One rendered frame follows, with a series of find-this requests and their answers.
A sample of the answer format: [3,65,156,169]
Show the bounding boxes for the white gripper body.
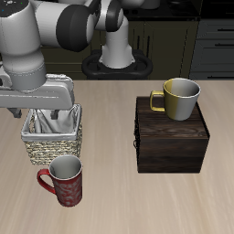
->
[0,73,76,112]

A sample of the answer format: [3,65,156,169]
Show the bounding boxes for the white woven basket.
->
[20,103,83,166]

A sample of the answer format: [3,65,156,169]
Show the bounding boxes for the red patterned mug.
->
[37,154,83,208]

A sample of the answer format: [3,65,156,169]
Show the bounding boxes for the yellow and white mug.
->
[149,77,202,122]

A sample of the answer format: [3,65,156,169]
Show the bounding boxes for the dark wooden cabinet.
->
[133,96,210,175]

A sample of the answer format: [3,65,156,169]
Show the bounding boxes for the dark kitchen cupboards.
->
[39,0,234,81]

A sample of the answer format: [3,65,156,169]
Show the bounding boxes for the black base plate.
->
[81,48,154,78]

